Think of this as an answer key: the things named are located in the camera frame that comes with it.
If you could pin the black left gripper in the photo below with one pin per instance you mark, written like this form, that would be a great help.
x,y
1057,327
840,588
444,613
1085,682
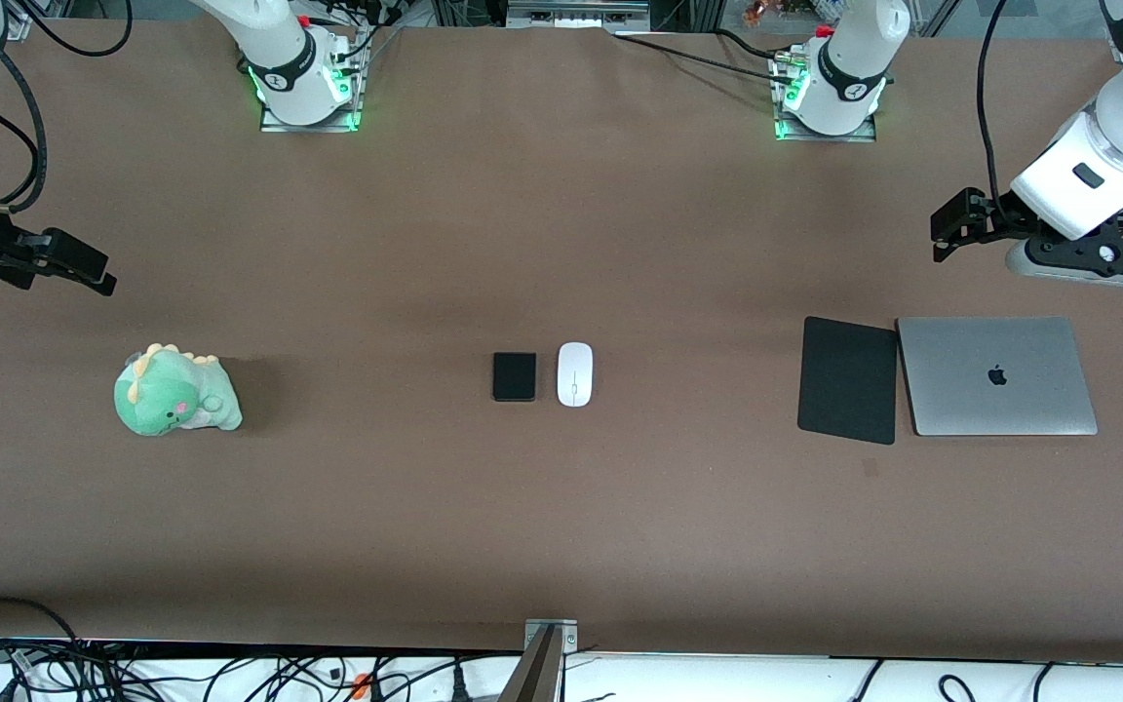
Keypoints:
x,y
996,214

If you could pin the white computer mouse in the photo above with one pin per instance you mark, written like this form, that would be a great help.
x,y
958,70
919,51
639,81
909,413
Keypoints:
x,y
575,375

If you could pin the black phone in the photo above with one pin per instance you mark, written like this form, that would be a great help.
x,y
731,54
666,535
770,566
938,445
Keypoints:
x,y
515,377

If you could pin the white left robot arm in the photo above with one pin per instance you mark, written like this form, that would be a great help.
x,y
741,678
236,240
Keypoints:
x,y
1122,136

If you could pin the black mouse pad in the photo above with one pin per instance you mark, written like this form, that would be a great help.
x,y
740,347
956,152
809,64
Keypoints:
x,y
846,380

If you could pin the silver laptop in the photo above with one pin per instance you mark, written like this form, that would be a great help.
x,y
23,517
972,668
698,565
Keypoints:
x,y
995,375

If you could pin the green dinosaur plush toy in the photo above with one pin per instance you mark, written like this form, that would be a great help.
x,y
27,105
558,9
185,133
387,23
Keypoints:
x,y
167,395

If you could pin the aluminium profile beam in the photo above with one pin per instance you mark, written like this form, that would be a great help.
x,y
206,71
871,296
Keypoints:
x,y
532,678

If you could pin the grey switch box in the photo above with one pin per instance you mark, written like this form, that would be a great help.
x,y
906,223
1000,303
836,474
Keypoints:
x,y
576,12

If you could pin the metal table edge bracket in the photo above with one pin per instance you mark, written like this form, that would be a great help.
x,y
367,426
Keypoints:
x,y
566,639

